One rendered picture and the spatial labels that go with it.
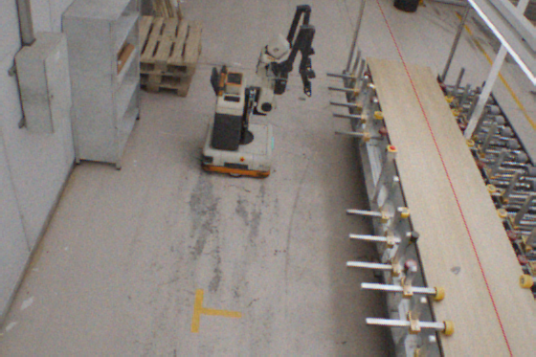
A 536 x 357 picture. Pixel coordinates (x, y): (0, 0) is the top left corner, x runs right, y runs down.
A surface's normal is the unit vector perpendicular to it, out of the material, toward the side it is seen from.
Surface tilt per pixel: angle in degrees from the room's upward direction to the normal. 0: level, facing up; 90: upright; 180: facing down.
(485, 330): 0
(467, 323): 0
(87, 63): 90
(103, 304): 0
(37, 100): 90
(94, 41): 90
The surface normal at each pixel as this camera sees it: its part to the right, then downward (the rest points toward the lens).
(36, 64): -0.03, 0.62
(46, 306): 0.14, -0.78
